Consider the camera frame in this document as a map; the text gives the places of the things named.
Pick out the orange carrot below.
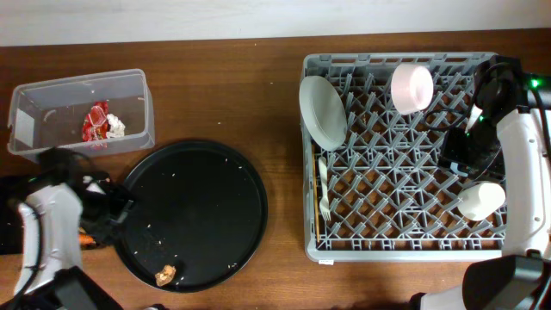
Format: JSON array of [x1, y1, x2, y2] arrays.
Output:
[[78, 233, 96, 249]]

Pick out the cream white cup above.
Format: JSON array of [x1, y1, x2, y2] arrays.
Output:
[[457, 182, 506, 221]]

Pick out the white tissue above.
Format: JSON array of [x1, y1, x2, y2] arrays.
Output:
[[106, 114, 126, 139]]

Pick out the red snack wrapper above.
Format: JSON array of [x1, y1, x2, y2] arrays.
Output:
[[82, 101, 109, 142]]

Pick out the pink bowl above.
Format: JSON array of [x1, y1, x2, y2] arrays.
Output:
[[391, 64, 434, 115]]

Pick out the grey round plate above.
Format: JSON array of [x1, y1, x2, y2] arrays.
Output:
[[299, 76, 347, 151]]

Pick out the white plastic fork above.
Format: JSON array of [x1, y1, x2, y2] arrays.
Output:
[[318, 156, 331, 221]]

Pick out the wooden chopstick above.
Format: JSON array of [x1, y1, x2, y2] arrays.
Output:
[[311, 143, 320, 244]]

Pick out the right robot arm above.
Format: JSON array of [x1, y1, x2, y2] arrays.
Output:
[[409, 55, 550, 309]]

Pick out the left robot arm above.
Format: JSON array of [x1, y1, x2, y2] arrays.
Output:
[[1, 147, 135, 309]]

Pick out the clear plastic waste bin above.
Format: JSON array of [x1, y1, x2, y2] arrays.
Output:
[[7, 69, 155, 162]]

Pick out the grey plastic dishwasher rack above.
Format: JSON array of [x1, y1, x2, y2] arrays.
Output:
[[301, 53, 507, 262]]

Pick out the black rectangular tray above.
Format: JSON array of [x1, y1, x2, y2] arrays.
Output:
[[0, 176, 23, 255]]

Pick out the brown food scrap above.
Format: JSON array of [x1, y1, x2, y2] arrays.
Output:
[[155, 265, 176, 287]]

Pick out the round black serving tray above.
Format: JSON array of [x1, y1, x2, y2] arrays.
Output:
[[115, 140, 268, 293]]

